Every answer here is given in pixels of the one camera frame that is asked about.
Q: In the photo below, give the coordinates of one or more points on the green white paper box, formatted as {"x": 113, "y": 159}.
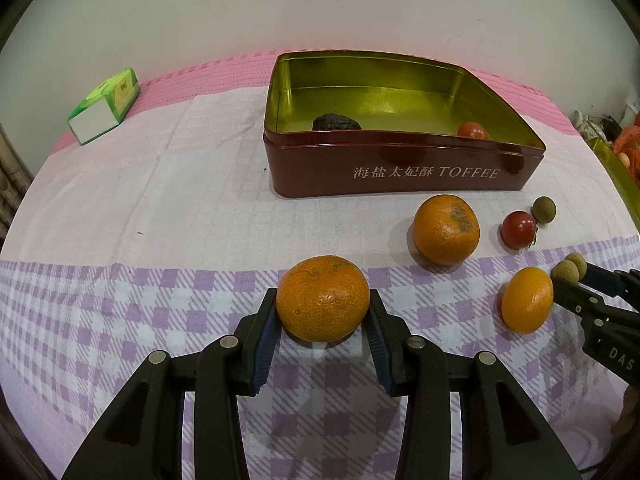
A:
{"x": 105, "y": 105}

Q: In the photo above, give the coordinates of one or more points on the bamboo furniture frame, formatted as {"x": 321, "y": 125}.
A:
{"x": 10, "y": 185}

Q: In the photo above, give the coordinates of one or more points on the orange plastic bag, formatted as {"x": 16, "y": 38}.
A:
{"x": 631, "y": 142}

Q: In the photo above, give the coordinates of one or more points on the gold tin lid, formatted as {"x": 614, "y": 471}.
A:
{"x": 617, "y": 175}

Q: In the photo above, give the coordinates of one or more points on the round orange tangerine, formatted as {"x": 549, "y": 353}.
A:
{"x": 323, "y": 300}

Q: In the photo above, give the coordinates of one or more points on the tan longan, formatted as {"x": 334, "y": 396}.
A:
{"x": 577, "y": 260}
{"x": 565, "y": 271}

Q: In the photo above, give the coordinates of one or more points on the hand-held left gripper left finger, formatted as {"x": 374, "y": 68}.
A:
{"x": 264, "y": 345}

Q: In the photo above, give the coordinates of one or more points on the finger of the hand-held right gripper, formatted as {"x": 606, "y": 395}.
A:
{"x": 600, "y": 280}
{"x": 575, "y": 296}

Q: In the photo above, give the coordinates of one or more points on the red gold tin box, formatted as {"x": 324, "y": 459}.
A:
{"x": 400, "y": 175}

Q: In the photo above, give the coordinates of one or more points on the blemished orange tangerine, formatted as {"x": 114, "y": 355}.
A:
{"x": 446, "y": 230}

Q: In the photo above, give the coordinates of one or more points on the smooth oval orange tangerine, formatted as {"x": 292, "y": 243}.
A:
{"x": 527, "y": 300}

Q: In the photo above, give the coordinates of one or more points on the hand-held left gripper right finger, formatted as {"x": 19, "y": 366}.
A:
{"x": 380, "y": 355}

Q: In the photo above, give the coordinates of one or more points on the dark greenish longan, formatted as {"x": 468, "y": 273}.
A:
{"x": 543, "y": 208}

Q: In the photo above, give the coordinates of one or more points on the white crumpled wrapper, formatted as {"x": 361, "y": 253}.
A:
{"x": 590, "y": 122}

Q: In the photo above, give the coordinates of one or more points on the red cherry tomato with stem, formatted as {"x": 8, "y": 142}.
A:
{"x": 518, "y": 229}

